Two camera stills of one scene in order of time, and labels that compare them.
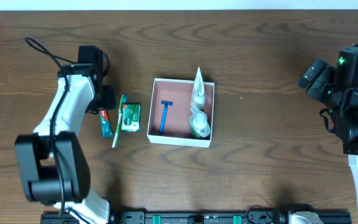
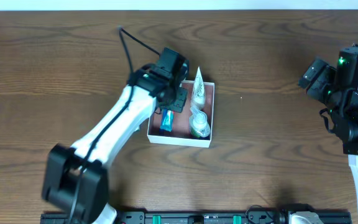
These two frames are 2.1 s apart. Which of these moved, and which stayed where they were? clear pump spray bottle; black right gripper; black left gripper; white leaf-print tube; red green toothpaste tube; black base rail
Moved: black left gripper; red green toothpaste tube
Stayed: black base rail; white leaf-print tube; clear pump spray bottle; black right gripper
